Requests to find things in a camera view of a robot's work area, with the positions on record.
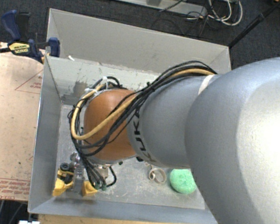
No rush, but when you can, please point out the yellow and black toy vehicle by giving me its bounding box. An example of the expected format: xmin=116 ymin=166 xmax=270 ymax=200
xmin=51 ymin=161 xmax=102 ymax=204

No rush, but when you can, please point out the brown cardboard board red print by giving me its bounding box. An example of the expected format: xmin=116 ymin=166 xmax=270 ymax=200
xmin=0 ymin=41 xmax=54 ymax=207

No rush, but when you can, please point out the green sponge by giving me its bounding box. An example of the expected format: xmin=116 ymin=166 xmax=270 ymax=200
xmin=167 ymin=166 xmax=200 ymax=197

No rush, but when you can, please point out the grey metal bin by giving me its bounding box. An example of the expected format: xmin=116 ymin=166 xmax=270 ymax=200
xmin=16 ymin=8 xmax=251 ymax=224

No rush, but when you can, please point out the beige curled strap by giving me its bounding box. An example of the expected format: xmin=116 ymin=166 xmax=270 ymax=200
xmin=147 ymin=164 xmax=169 ymax=185

